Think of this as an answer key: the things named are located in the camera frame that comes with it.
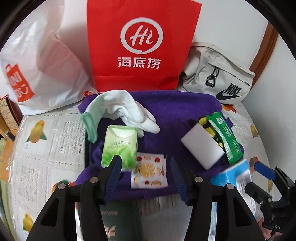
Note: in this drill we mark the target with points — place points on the blue tissue pack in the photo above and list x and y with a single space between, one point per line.
239 175

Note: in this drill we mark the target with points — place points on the green gold tin box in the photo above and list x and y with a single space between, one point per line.
122 220

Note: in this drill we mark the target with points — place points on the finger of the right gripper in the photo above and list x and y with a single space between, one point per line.
258 194
276 175

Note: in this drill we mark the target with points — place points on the dark green wipe packet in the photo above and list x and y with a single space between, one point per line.
225 134

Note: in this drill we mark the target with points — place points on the red Haidilao paper bag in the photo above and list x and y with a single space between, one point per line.
140 45

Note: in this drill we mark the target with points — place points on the white mesh cloth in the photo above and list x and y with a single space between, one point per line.
164 218

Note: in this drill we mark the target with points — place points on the purple towel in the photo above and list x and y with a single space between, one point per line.
172 110

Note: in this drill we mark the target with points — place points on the yellow black sock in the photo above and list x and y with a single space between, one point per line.
203 121

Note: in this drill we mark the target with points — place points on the brown wooden door frame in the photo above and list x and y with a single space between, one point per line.
264 52

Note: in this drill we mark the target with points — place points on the green tissue packet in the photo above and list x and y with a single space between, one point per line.
121 141

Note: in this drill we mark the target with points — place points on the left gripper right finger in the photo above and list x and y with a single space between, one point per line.
197 193

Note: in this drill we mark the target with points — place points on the beige Nike bag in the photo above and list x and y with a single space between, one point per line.
210 70

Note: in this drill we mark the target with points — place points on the white Miniso plastic bag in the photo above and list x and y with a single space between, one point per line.
41 72

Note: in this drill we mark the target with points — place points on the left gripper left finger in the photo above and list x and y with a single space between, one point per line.
95 192

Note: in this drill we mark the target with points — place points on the lemon print wet wipe packet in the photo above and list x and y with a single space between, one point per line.
150 172

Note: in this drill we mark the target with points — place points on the white sponge block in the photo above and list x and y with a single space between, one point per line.
202 146

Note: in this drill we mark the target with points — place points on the patterned book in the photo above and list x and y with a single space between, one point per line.
11 113

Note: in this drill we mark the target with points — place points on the white glove with green cuff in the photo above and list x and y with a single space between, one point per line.
112 105

